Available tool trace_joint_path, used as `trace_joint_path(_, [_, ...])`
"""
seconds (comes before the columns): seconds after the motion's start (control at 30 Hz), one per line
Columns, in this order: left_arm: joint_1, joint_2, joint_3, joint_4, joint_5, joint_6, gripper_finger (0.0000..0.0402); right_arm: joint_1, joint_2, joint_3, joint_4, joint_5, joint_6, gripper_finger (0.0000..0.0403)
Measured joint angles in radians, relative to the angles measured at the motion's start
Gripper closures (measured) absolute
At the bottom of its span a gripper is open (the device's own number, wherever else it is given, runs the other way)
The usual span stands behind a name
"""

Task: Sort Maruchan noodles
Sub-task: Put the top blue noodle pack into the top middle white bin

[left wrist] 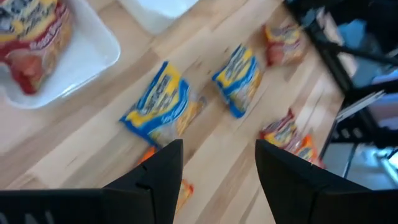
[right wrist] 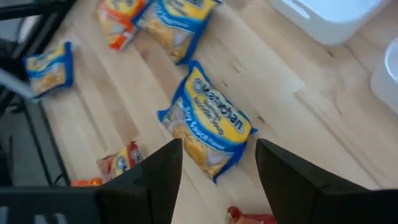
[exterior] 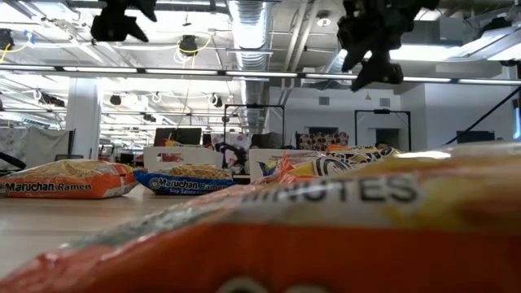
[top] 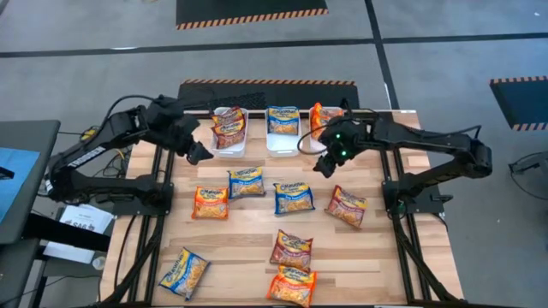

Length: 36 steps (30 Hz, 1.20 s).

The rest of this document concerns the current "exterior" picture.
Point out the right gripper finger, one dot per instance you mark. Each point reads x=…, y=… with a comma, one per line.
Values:
x=380, y=71
x=355, y=55

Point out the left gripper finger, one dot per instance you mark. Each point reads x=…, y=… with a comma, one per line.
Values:
x=114, y=28
x=147, y=9

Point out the red Maruchan noodle pack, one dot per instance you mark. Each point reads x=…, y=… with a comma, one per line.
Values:
x=169, y=158

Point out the orange Maruchan noodle pack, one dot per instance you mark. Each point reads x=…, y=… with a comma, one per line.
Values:
x=285, y=260
x=378, y=154
x=61, y=179
x=321, y=167

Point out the black background robot arm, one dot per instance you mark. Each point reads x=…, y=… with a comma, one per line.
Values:
x=234, y=154

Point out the round ceiling fixture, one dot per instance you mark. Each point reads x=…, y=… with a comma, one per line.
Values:
x=323, y=20

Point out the person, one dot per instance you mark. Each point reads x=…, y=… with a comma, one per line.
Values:
x=380, y=144

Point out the polka-dotted chair back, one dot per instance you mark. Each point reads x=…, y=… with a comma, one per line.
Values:
x=323, y=141

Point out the long LED light bar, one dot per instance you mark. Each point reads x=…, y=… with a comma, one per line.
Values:
x=260, y=74

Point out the black office chair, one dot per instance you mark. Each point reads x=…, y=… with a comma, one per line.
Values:
x=266, y=139

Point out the black computer monitor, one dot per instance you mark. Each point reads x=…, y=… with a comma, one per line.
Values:
x=179, y=136

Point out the grey cloth partition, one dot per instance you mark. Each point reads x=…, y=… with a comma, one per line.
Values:
x=45, y=144

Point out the blue lit screen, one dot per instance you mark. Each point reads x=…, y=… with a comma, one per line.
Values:
x=517, y=120

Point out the black metal frame stand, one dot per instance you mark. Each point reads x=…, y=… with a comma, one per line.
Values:
x=254, y=106
x=382, y=111

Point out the black hanging ceiling camera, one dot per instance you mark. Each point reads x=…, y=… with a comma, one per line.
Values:
x=188, y=44

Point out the silver ribbed ventilation duct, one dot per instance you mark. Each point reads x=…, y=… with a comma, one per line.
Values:
x=250, y=40

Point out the dark wall screen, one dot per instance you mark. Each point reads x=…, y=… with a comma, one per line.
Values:
x=475, y=137

